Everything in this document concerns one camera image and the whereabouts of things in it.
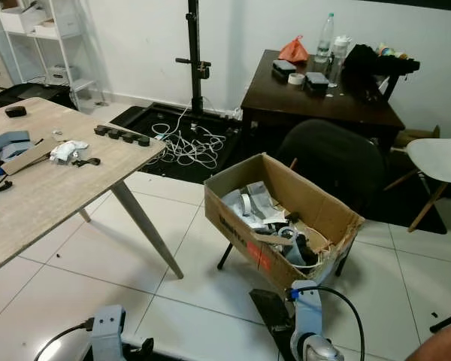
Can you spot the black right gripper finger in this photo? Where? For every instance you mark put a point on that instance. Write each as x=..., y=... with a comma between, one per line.
x=267, y=305

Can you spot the white tape roll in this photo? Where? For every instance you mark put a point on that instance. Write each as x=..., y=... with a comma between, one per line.
x=296, y=79

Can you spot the black stand pole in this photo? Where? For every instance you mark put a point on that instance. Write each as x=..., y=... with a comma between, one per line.
x=193, y=37

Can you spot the black chair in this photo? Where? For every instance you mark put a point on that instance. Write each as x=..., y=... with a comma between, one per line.
x=334, y=158

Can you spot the small black clip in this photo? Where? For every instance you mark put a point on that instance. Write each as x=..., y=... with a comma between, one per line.
x=87, y=161

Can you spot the black floor mat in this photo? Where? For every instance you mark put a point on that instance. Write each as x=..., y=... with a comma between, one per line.
x=143, y=124

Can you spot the black fabric bag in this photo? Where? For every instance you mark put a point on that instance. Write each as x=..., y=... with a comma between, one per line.
x=368, y=68

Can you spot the white grey paper trash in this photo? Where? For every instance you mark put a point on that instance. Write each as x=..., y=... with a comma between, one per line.
x=252, y=204

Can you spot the person bare leg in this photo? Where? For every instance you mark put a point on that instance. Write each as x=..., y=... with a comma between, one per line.
x=440, y=344

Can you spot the clear tumbler white lid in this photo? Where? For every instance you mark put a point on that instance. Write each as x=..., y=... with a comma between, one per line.
x=338, y=60

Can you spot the clear plastic water bottle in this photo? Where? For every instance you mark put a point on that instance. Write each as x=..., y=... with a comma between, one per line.
x=325, y=41

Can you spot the colourful small rolls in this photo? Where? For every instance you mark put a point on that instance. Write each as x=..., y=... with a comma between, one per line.
x=391, y=50

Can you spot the brown cardboard box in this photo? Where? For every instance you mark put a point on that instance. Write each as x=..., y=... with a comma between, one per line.
x=244, y=237

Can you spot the black flat floor case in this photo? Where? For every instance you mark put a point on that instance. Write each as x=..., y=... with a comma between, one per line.
x=30, y=95

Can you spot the orange plastic bag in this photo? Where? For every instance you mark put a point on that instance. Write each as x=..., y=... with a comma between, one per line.
x=293, y=52

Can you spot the white crumpled paper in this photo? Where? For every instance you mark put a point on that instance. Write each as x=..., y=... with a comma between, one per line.
x=68, y=151

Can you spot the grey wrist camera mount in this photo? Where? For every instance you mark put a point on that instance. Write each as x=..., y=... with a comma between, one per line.
x=307, y=312
x=108, y=331

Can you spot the white shelf rack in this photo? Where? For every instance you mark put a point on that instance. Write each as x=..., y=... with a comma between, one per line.
x=64, y=30

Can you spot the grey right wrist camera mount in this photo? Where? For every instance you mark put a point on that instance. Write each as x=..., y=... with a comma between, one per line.
x=307, y=312

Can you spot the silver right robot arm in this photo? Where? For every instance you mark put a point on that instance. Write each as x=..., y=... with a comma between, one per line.
x=319, y=350

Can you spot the light wood table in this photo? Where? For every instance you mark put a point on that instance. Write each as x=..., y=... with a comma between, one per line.
x=52, y=203

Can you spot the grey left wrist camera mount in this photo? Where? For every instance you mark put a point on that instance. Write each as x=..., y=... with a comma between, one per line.
x=108, y=331

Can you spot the dark brown wooden desk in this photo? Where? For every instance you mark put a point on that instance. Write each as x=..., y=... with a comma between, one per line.
x=323, y=105

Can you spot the grey blue device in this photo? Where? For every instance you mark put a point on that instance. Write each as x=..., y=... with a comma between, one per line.
x=9, y=145

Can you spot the white shell chair wooden legs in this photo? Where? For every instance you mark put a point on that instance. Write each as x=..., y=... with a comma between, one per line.
x=440, y=162

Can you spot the small white grey box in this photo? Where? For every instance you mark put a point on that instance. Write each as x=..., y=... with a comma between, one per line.
x=61, y=75

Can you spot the white open storage box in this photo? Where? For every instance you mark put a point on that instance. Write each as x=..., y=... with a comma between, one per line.
x=22, y=21

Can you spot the black tripod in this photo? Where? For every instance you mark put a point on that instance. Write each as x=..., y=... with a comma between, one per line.
x=449, y=320

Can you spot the brown cardboard strip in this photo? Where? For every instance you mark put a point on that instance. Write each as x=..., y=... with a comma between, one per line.
x=30, y=156

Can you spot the small black oval object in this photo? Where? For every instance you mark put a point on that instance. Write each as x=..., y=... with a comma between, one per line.
x=16, y=112

